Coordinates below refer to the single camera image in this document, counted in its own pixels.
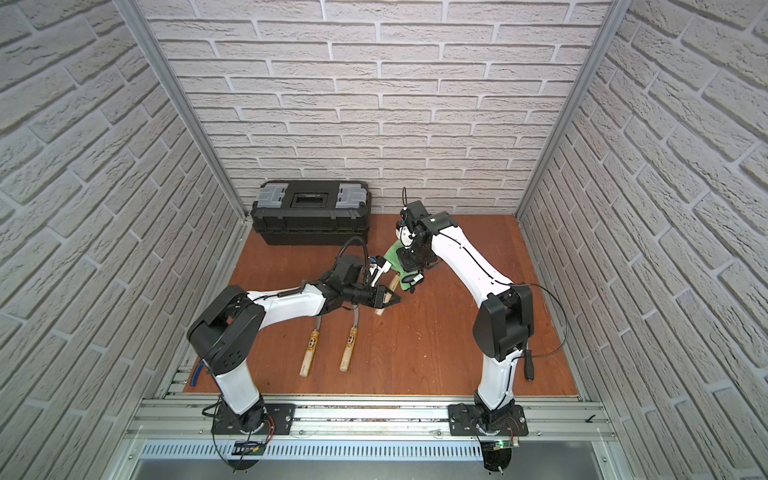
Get wooden handle sickle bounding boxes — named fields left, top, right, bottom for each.
left=384, top=274, right=400, bottom=303
left=339, top=305, right=359, bottom=372
left=299, top=316, right=322, bottom=378

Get green rag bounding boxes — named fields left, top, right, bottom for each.
left=384, top=240, right=424, bottom=293

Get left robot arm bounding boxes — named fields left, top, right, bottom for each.
left=187, top=255, right=400, bottom=417

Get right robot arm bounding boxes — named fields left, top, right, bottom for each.
left=396, top=201, right=534, bottom=418

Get black plastic toolbox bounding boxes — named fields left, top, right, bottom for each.
left=250, top=180, right=372, bottom=246

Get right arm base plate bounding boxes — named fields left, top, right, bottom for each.
left=447, top=401, right=529, bottom=438

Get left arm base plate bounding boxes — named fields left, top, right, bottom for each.
left=212, top=403, right=296, bottom=436

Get black handled screwdriver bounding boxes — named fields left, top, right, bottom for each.
left=523, top=348, right=535, bottom=381

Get blue handled pliers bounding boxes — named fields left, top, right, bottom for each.
left=188, top=360, right=206, bottom=387

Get aluminium front rail frame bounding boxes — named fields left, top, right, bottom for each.
left=104, top=394, right=630, bottom=479

